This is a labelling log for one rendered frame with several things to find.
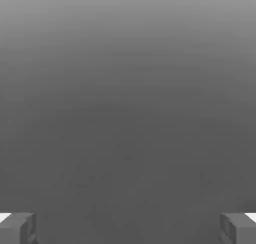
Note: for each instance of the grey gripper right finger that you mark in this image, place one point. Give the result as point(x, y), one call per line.
point(242, 231)

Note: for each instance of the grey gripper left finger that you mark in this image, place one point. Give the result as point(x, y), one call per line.
point(14, 230)

